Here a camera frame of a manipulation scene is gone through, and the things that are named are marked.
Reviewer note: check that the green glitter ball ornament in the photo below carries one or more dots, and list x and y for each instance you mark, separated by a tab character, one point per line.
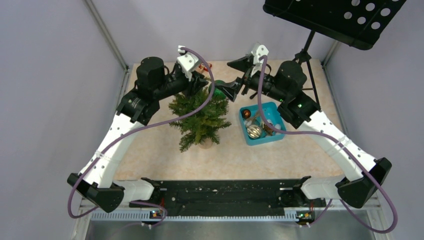
217	93

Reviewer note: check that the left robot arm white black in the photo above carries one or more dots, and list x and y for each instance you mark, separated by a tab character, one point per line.
154	82

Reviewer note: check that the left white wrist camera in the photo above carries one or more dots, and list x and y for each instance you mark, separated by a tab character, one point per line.
188	62

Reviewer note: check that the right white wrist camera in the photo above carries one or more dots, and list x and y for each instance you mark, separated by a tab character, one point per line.
257	51

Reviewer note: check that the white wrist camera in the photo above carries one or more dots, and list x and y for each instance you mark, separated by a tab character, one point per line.
257	51
188	62

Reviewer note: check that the silver striped ball ornament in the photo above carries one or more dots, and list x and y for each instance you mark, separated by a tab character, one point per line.
254	131

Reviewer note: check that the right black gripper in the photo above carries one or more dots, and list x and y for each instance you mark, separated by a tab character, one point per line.
244	64

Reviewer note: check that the pine cone ornament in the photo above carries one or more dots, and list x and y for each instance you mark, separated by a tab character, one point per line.
269	131

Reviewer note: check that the teal plastic tray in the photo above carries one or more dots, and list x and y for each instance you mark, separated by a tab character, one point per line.
271	115

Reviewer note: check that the red gift box ornament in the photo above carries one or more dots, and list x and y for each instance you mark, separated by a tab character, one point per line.
204	68

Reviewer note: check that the black music stand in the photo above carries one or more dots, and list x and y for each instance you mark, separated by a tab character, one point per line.
357	23

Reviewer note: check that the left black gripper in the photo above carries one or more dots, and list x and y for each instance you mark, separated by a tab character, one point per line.
196	81

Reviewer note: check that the copper shiny ball ornament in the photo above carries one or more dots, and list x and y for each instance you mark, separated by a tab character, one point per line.
246	113

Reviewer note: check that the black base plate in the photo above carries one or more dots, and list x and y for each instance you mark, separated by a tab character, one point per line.
230	198

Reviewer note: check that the small green christmas tree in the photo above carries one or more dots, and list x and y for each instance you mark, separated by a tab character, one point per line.
201	128

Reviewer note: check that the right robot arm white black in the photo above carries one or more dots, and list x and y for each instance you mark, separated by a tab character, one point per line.
361	171

